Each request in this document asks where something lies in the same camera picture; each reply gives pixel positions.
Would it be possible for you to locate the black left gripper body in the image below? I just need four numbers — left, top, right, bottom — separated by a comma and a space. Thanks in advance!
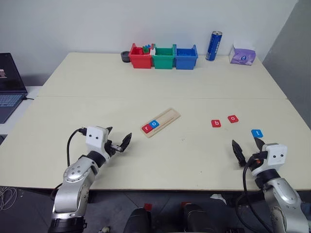
104, 140, 122, 159

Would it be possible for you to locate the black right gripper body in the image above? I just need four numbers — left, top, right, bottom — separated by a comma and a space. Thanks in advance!
244, 150, 268, 172

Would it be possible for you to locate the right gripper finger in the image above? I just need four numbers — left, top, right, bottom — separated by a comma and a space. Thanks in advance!
231, 139, 247, 167
254, 136, 266, 152

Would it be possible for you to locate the wooden letter tray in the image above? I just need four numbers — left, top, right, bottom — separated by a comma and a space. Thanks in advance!
140, 107, 181, 139

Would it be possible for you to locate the crumpled white paper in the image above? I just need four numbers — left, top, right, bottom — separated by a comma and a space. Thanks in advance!
209, 193, 228, 205

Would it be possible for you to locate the dark grey round cup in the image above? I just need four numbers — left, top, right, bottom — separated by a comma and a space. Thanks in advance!
121, 50, 132, 64

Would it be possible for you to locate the red plastic bin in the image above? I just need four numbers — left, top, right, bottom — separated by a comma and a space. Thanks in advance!
128, 43, 154, 69

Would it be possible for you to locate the dark rounded shape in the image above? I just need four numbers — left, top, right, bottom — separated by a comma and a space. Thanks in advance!
124, 207, 153, 233
179, 202, 211, 233

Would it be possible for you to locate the white side table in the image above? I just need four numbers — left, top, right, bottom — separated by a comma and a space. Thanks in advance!
0, 85, 46, 146

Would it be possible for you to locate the green plastic bin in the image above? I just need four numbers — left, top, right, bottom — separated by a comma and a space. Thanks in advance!
152, 43, 176, 70

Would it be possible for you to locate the purple tissue pack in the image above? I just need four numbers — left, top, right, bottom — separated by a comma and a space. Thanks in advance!
228, 42, 257, 66

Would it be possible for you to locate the blue plastic bin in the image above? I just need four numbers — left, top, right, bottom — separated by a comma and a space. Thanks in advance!
174, 44, 199, 70

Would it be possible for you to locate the blue drink can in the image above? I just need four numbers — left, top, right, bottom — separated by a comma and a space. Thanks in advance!
205, 30, 224, 62

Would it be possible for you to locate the dark laptop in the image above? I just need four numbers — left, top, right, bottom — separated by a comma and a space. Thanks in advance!
0, 52, 28, 125

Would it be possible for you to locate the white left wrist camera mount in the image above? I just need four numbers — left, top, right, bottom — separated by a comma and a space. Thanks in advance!
85, 126, 109, 150

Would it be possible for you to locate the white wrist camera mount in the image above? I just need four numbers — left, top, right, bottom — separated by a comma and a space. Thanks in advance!
251, 143, 288, 177
85, 126, 109, 150

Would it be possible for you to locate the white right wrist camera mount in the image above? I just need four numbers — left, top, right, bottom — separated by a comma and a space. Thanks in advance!
251, 143, 288, 177

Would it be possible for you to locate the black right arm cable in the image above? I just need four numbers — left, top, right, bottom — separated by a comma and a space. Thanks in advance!
235, 157, 271, 233

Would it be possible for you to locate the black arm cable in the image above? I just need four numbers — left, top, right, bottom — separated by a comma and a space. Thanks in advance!
235, 157, 271, 233
66, 127, 87, 168

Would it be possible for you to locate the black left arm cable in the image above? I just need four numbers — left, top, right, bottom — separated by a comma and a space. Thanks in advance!
66, 127, 87, 168

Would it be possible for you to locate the white cable bundle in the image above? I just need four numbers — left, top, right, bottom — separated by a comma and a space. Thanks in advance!
0, 187, 18, 211

